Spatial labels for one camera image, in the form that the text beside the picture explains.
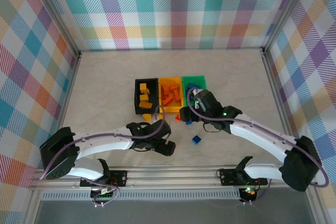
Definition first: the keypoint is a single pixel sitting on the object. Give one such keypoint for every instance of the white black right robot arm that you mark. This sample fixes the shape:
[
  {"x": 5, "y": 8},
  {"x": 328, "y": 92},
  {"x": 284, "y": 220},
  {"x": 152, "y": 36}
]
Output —
[{"x": 260, "y": 140}]

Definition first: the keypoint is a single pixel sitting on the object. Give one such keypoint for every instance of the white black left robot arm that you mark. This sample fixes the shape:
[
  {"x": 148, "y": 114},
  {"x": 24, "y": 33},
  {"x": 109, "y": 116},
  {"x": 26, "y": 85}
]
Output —
[{"x": 105, "y": 142}]

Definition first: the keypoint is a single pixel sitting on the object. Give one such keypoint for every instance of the small blue lego brick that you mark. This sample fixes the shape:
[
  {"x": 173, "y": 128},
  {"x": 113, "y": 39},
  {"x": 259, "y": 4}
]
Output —
[
  {"x": 197, "y": 140},
  {"x": 188, "y": 123}
]

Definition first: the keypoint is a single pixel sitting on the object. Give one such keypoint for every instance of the yellow lego brick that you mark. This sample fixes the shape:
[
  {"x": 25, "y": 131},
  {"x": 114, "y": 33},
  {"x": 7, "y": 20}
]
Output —
[
  {"x": 145, "y": 92},
  {"x": 145, "y": 105},
  {"x": 143, "y": 97},
  {"x": 143, "y": 86},
  {"x": 147, "y": 117}
]

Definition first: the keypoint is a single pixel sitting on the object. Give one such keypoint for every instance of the yellow plastic bin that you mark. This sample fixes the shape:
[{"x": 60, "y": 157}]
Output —
[{"x": 170, "y": 108}]

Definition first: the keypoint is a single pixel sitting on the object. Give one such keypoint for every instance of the large orange lego brick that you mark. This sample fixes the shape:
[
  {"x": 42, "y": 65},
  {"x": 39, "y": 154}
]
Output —
[{"x": 167, "y": 100}]

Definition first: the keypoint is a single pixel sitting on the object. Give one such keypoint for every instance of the green plastic bin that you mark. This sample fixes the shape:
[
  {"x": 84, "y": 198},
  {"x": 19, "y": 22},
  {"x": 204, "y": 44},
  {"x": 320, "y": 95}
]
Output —
[{"x": 194, "y": 79}]

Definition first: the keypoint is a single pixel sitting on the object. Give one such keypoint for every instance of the black plastic bin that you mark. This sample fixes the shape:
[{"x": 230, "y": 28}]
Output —
[{"x": 136, "y": 95}]

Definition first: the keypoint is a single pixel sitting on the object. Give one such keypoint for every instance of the green controller board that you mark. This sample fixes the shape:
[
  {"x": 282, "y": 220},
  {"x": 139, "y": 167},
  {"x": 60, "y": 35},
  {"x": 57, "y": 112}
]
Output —
[
  {"x": 103, "y": 194},
  {"x": 249, "y": 192}
]

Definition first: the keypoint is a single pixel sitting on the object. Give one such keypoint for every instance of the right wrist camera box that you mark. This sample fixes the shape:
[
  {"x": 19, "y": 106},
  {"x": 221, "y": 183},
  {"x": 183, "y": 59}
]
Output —
[{"x": 200, "y": 100}]

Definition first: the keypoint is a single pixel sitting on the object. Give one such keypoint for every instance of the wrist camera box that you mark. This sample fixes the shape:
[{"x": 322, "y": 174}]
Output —
[
  {"x": 162, "y": 128},
  {"x": 200, "y": 100}
]

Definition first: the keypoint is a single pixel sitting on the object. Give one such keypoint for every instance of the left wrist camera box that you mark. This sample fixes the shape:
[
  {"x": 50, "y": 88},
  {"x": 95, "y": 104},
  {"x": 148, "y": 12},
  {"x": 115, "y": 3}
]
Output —
[{"x": 162, "y": 128}]

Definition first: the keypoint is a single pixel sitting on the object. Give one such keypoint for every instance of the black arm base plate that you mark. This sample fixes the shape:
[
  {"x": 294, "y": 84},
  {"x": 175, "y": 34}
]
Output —
[
  {"x": 228, "y": 177},
  {"x": 119, "y": 177}
]

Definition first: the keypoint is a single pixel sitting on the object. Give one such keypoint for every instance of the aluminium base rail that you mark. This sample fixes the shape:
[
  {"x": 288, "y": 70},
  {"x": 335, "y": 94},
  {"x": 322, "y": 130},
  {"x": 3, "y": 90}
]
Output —
[{"x": 170, "y": 175}]

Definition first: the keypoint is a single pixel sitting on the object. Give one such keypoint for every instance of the aluminium side rail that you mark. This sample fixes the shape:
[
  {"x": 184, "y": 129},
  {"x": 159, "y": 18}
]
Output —
[
  {"x": 283, "y": 108},
  {"x": 67, "y": 95}
]

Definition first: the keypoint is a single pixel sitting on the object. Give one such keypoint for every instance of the aluminium frame post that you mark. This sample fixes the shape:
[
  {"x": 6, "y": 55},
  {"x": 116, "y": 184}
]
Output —
[
  {"x": 56, "y": 14},
  {"x": 287, "y": 11}
]

